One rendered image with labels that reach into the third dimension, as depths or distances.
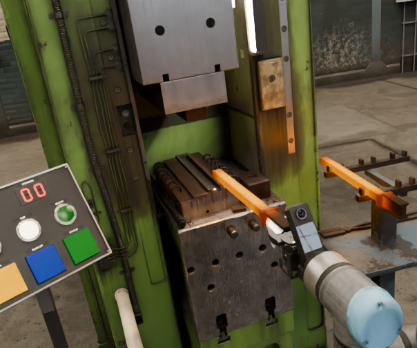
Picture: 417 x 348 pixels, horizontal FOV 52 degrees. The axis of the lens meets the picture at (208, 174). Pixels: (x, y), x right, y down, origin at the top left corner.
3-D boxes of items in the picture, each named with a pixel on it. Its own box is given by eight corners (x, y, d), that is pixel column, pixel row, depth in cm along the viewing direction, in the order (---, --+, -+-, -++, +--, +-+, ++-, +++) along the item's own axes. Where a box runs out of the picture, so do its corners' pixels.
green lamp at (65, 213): (76, 221, 113) (72, 206, 111) (58, 226, 112) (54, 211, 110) (76, 216, 116) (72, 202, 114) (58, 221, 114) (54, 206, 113)
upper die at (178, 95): (228, 101, 130) (224, 70, 127) (165, 114, 125) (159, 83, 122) (188, 85, 168) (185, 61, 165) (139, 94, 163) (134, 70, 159)
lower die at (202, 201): (239, 205, 143) (237, 182, 140) (183, 221, 138) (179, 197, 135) (201, 168, 181) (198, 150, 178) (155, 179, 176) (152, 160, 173)
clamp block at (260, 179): (272, 196, 147) (270, 179, 144) (249, 202, 144) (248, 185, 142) (257, 184, 157) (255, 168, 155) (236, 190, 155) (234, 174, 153)
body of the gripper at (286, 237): (276, 265, 93) (305, 297, 82) (274, 231, 90) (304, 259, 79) (306, 255, 95) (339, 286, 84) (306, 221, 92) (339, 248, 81)
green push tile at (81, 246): (100, 251, 114) (88, 227, 115) (75, 264, 109) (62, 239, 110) (98, 252, 116) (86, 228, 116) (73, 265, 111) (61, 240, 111)
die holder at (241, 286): (294, 308, 158) (286, 201, 142) (198, 343, 148) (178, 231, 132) (236, 241, 208) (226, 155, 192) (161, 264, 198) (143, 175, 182)
